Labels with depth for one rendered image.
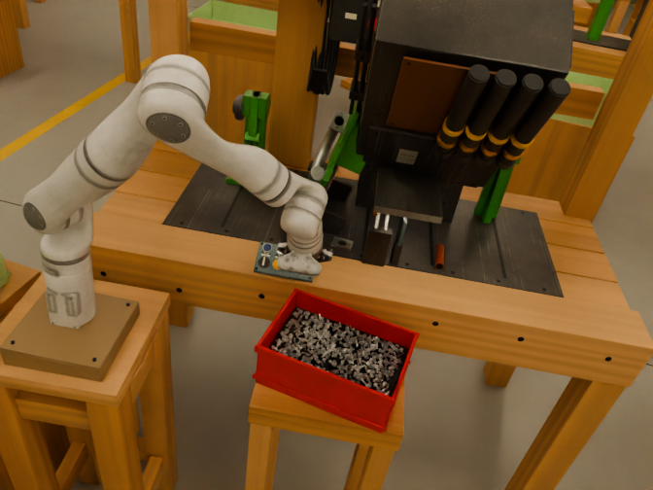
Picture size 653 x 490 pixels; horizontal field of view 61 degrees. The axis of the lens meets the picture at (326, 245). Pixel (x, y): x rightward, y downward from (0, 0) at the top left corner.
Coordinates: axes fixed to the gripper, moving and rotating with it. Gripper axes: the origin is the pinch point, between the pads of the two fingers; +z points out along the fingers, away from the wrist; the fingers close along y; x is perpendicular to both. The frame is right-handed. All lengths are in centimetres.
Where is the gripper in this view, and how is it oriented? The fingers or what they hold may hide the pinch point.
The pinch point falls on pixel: (305, 259)
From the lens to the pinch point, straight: 130.5
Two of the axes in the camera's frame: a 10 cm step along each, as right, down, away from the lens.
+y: -9.8, -1.8, 0.3
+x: -1.8, 9.3, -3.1
